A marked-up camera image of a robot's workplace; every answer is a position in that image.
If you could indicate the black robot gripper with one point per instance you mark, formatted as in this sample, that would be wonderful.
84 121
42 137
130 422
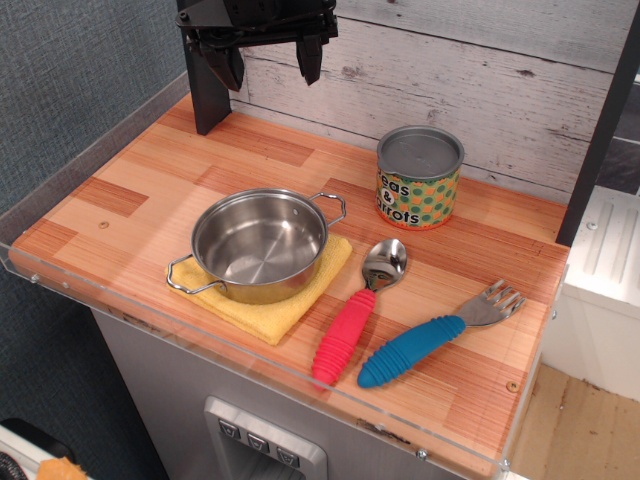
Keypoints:
219 28

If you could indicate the blue handled metal fork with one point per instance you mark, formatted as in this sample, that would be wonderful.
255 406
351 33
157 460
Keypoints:
399 355

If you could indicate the silver steel pan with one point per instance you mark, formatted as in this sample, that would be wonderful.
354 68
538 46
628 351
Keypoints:
257 246

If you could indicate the peas and carrots can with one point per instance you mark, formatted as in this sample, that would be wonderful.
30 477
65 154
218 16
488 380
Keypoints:
418 172

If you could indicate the yellow folded cloth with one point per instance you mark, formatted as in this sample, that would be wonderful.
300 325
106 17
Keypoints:
270 322

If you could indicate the silver dispenser button panel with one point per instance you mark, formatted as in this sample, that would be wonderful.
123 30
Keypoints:
248 447

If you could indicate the orange object at corner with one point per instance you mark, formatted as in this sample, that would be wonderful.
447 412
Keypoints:
60 469

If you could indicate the dark grey left post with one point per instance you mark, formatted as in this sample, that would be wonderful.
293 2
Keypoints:
210 98

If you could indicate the dark grey post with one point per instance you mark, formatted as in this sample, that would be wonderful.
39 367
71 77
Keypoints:
611 112
210 98

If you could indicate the red handled metal spoon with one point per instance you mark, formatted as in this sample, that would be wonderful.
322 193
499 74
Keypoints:
383 267

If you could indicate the clear acrylic guard rail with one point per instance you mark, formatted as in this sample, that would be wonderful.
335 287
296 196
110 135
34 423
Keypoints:
104 229

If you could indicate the dark grey right post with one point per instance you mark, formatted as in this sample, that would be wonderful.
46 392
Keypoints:
611 112

